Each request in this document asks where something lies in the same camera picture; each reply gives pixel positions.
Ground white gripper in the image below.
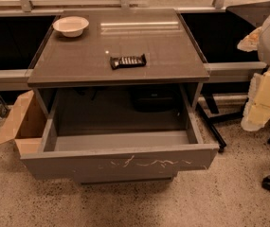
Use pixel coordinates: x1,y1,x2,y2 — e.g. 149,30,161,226
237,15,270,131

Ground black rxbar chocolate bar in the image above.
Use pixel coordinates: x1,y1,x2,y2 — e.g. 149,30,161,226
110,54,147,70

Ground grey cabinet with glass top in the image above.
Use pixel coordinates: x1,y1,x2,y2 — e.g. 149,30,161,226
27,9,209,114

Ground open grey top drawer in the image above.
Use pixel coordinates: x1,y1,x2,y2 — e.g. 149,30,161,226
21,85,219,183

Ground dark table at right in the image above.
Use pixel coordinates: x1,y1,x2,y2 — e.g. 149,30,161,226
225,1,270,27

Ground black stand legs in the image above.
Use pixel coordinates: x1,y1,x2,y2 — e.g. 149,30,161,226
196,94,244,153

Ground white bowl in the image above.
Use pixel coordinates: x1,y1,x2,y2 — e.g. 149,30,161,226
53,16,89,38

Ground brown cardboard box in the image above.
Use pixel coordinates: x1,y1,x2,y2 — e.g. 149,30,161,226
0,91,46,156

